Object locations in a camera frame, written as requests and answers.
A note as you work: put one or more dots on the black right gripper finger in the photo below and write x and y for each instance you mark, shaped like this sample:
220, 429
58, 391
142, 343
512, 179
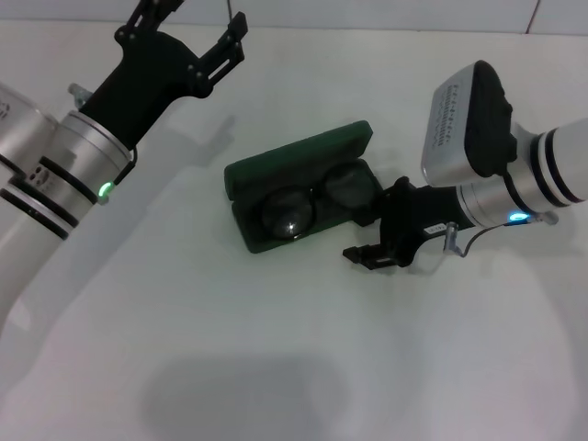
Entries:
367, 257
372, 218

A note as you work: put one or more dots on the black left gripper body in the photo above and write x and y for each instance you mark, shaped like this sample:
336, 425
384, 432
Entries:
142, 87

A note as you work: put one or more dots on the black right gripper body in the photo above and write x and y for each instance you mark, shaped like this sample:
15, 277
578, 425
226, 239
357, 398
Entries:
409, 216

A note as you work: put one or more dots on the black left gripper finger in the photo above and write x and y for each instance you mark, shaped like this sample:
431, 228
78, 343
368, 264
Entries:
154, 16
229, 46

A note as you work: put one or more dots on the black glasses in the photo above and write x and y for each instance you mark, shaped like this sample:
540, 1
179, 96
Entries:
287, 216

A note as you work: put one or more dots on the green glasses case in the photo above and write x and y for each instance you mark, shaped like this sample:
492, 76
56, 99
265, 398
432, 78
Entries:
298, 147

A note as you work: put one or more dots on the silver port stub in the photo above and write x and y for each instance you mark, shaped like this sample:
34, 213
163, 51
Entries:
451, 236
79, 94

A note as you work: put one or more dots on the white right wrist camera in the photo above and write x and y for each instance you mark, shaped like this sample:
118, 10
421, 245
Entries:
459, 133

